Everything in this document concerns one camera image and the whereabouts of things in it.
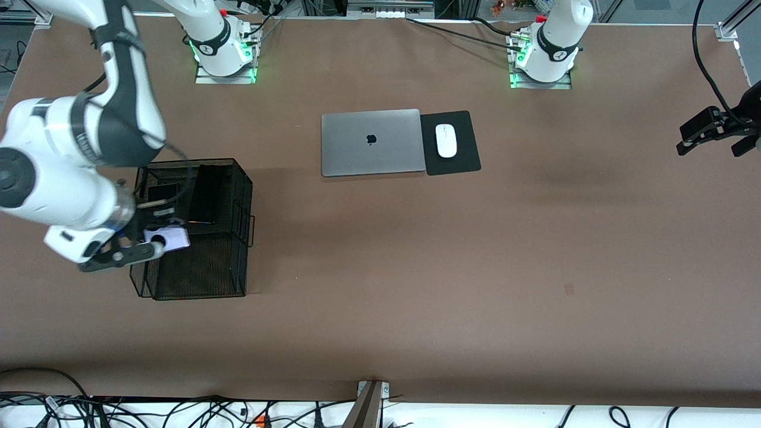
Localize black mesh two-tier tray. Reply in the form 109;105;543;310
130;158;256;301

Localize aluminium frame rail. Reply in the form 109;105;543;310
0;11;53;26

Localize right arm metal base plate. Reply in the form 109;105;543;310
195;27;257;84

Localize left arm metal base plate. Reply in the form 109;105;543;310
508;33;573;90

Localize black mouse pad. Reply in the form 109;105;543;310
420;111;482;176

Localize grey curved cable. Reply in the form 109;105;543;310
0;367;91;399

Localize short black table cable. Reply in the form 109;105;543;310
473;17;525;37

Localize long black table cable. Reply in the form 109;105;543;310
405;18;524;49

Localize small black flip phone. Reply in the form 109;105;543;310
147;184;179;206

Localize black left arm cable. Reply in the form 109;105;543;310
692;0;744;125

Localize silver closed laptop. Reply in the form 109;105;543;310
321;109;427;178

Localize small colourful toys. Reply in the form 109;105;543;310
492;0;536;15

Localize aluminium frame profile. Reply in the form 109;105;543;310
716;0;761;41

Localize black base cable bundle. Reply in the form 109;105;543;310
235;0;298;39

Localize tall black smartphone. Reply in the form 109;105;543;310
188;165;227;225

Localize lavender flip phone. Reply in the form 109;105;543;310
144;226;191;255

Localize white computer mouse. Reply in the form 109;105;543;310
435;124;458;159

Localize grey power strip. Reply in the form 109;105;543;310
347;0;435;20

